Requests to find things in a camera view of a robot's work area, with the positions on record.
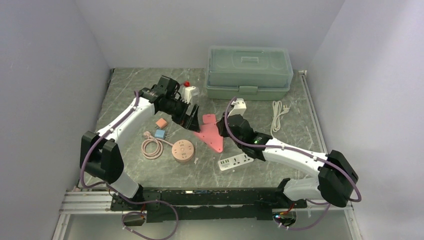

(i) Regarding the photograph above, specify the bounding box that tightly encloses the pink plug adapter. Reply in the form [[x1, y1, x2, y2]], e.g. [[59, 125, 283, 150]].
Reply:
[[202, 114, 217, 125]]

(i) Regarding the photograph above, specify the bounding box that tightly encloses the round pink socket hub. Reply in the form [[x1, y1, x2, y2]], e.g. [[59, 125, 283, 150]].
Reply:
[[171, 139, 195, 163]]

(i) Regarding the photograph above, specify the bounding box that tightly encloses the white power strip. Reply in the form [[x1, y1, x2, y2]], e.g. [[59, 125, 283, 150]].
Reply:
[[218, 153, 254, 171]]

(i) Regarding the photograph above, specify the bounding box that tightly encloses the pink triangular socket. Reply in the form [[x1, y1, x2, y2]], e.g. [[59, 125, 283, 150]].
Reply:
[[193, 122, 224, 153]]

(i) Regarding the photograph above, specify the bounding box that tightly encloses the aluminium rail frame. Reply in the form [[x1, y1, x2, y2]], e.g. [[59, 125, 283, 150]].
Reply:
[[51, 70, 365, 240]]

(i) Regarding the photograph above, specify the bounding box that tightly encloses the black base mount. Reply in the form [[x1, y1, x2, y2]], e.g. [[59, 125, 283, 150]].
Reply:
[[110, 187, 307, 223]]

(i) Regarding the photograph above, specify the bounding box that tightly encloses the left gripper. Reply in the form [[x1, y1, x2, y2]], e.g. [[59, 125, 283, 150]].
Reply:
[[160, 97, 201, 133]]

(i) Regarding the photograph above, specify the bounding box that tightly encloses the pink cable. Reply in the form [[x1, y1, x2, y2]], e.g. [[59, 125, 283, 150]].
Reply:
[[141, 131, 174, 161]]

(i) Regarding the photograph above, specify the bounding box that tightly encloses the orange charger cube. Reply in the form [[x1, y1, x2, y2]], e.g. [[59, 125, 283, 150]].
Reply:
[[155, 118, 168, 130]]

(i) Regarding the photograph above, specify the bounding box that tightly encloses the green plastic storage box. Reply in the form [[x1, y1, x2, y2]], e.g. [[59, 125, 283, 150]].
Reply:
[[205, 45, 294, 101]]

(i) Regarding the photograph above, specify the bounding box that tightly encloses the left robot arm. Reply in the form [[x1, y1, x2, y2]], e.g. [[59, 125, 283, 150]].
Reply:
[[79, 75, 200, 210]]

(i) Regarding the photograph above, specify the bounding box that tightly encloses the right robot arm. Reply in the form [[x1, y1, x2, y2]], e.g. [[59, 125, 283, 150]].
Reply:
[[216, 114, 362, 208]]

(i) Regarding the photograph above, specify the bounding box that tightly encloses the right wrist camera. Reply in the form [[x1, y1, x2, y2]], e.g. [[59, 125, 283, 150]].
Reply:
[[227, 98, 247, 117]]

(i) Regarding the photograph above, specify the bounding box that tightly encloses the blue charger cube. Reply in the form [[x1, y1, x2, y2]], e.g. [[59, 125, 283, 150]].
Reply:
[[154, 129, 167, 140]]

